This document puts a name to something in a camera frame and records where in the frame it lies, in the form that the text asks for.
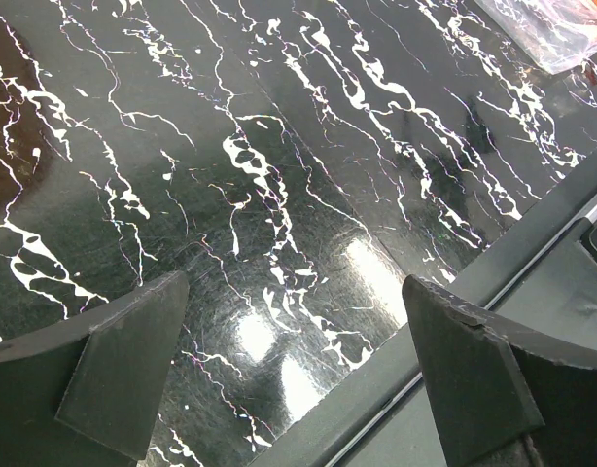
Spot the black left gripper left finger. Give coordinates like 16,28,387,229
0,271,189,466

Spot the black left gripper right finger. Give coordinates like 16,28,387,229
402,275,597,466

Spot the clear zip bag orange zipper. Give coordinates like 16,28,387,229
476,0,597,75

